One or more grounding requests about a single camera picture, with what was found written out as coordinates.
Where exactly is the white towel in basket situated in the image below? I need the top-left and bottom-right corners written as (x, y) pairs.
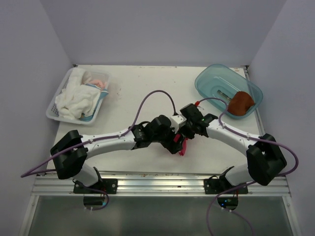
top-left (55, 67), bottom-right (99, 119)

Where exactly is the pink towel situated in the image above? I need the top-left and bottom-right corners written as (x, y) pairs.
top-left (174, 134), bottom-right (188, 156)

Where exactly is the brown towel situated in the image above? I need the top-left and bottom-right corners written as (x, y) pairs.
top-left (227, 91), bottom-right (255, 116)

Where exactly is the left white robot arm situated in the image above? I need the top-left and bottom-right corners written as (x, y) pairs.
top-left (51, 115), bottom-right (186, 193)

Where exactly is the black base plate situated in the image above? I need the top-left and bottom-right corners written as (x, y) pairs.
top-left (203, 176), bottom-right (234, 194)
top-left (73, 178), bottom-right (118, 194)

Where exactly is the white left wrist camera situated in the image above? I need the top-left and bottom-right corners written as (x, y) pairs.
top-left (169, 115), bottom-right (187, 131)

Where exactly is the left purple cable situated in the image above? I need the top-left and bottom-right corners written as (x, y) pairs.
top-left (20, 89), bottom-right (178, 211)

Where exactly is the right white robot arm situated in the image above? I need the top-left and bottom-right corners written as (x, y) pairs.
top-left (180, 104), bottom-right (287, 193)

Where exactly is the blue transparent plastic tub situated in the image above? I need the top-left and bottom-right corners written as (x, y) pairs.
top-left (194, 64), bottom-right (263, 119)

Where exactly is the blue and peach towel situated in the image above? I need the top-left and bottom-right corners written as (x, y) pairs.
top-left (79, 79), bottom-right (109, 122)

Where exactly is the white plastic basket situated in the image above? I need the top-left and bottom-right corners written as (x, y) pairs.
top-left (46, 67), bottom-right (111, 124)

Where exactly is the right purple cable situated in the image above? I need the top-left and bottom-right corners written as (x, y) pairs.
top-left (195, 97), bottom-right (300, 236)

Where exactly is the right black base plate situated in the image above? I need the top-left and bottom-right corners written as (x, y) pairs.
top-left (203, 176), bottom-right (234, 194)

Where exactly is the purple cable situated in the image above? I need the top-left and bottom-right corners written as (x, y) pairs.
top-left (20, 89), bottom-right (178, 211)
top-left (195, 97), bottom-right (300, 236)

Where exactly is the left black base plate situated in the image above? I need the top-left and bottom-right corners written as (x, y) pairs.
top-left (73, 178), bottom-right (118, 194)

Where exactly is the aluminium mounting rail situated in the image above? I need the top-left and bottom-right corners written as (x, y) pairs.
top-left (31, 172), bottom-right (291, 197)

